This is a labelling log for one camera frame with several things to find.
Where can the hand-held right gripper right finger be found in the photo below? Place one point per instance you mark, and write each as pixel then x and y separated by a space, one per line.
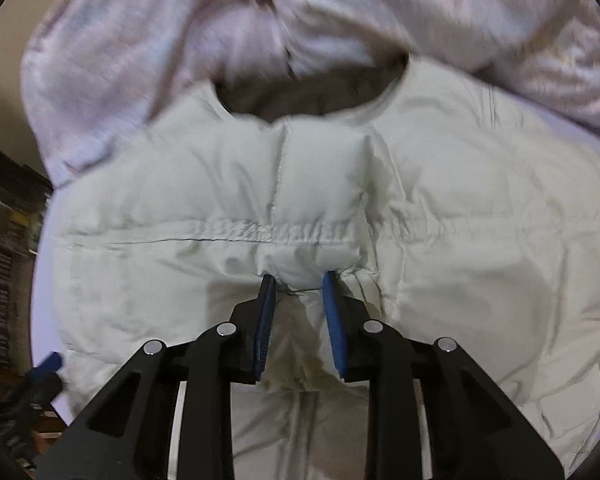
pixel 334 325

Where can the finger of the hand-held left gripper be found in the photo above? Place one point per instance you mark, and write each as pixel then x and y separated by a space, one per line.
pixel 50 361

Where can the pink patterned quilt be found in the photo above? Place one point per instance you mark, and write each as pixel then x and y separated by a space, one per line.
pixel 145 35

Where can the white puffer jacket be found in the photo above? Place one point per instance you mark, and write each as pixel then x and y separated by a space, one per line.
pixel 190 220

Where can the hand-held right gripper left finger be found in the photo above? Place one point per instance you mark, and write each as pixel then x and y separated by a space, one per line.
pixel 264 325

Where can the dark cluttered shelf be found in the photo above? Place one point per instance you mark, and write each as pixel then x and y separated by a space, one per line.
pixel 5 240

